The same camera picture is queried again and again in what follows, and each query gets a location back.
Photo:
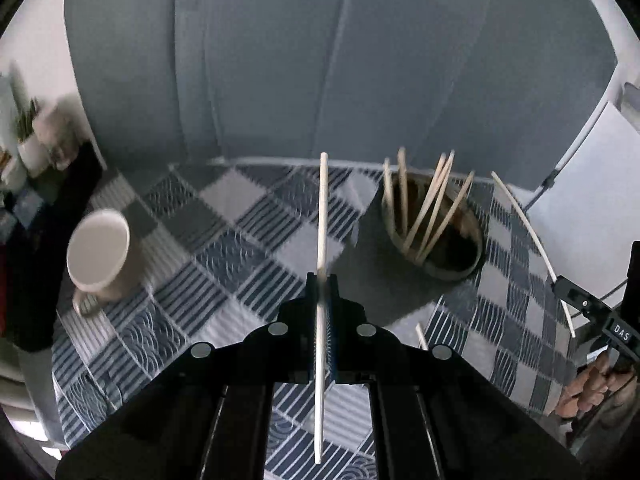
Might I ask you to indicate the person's right hand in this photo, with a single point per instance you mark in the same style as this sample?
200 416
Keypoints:
595 385

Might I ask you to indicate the small potted plant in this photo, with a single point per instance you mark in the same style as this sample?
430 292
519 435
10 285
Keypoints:
33 154

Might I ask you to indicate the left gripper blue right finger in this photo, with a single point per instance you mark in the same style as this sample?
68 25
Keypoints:
330 292

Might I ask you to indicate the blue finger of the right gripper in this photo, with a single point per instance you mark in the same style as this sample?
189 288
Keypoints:
585 303

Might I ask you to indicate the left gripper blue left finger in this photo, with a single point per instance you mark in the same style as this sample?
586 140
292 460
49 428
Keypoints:
311 301

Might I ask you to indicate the beige ceramic mug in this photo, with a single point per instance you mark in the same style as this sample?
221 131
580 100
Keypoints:
103 260

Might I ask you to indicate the dark cylindrical utensil holder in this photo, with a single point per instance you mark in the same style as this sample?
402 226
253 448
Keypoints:
391 277

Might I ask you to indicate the blue patterned tablecloth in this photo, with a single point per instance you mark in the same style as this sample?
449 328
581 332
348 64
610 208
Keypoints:
202 371

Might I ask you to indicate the wooden chopstick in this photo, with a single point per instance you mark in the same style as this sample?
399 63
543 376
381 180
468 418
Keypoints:
389 195
403 188
537 242
438 200
421 337
431 242
432 189
321 338

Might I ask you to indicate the grey fabric backdrop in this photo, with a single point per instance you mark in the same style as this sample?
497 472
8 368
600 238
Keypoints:
506 85

